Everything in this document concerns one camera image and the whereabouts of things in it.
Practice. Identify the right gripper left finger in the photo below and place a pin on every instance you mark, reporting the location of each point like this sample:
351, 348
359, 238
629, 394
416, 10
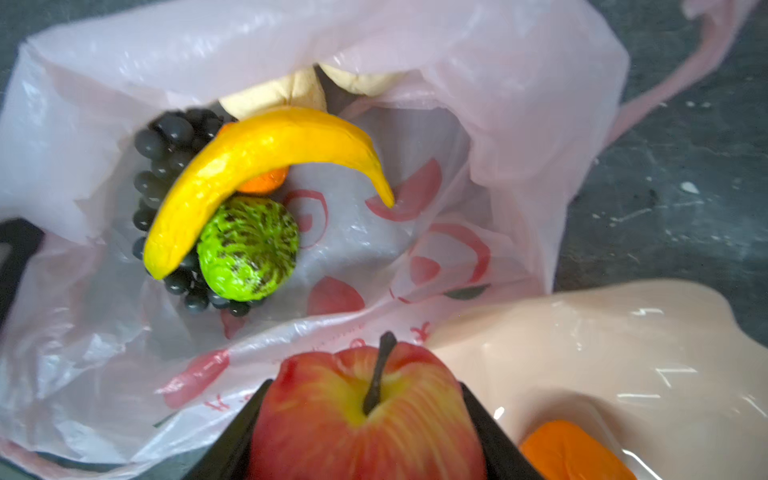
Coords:
228, 457

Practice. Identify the dark fake grapes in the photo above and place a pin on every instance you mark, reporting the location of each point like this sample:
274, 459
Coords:
169, 143

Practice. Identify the green fake fruit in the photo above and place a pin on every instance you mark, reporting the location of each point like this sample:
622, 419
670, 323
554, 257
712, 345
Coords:
248, 249

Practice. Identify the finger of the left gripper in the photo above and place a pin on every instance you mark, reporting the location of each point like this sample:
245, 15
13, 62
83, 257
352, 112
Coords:
23, 240

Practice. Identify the yellow fake banana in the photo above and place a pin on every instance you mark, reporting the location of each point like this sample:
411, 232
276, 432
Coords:
318, 137

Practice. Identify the red fake strawberry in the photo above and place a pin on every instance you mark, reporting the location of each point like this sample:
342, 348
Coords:
312, 423

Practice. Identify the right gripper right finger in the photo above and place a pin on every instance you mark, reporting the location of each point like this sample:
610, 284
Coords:
503, 459

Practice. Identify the beige fake fruit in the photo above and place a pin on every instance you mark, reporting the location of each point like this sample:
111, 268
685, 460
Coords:
303, 88

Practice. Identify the pink scalloped bowl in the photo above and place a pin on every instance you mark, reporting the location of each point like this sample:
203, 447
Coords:
657, 371

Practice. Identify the orange fake tangerine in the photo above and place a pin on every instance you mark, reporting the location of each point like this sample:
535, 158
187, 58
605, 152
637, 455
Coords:
261, 177
562, 450

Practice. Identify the pink plastic bag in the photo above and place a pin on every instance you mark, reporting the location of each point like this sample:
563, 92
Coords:
501, 109

